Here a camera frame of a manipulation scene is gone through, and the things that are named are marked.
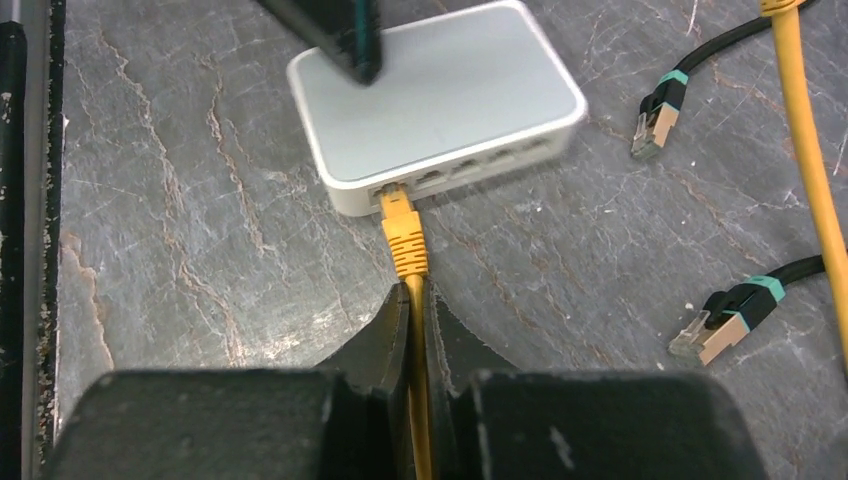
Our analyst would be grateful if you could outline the black ethernet cable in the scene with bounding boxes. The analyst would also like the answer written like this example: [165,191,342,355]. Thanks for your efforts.
[667,254,829,367]
[629,0,823,164]

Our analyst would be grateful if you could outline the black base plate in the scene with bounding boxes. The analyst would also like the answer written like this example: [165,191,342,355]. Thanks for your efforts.
[1,1,66,479]

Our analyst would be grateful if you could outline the yellow ethernet cable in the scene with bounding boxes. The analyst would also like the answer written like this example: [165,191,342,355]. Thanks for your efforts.
[370,0,848,480]

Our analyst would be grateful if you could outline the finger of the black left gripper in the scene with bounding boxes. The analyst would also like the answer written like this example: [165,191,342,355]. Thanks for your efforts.
[257,0,383,86]

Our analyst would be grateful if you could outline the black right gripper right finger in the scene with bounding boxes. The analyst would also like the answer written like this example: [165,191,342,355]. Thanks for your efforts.
[423,283,767,479]

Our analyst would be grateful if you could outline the clear plastic box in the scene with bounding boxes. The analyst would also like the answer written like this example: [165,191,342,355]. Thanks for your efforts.
[287,1,588,217]

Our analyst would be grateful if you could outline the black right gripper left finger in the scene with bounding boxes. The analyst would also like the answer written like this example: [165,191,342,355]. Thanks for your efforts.
[42,283,412,479]

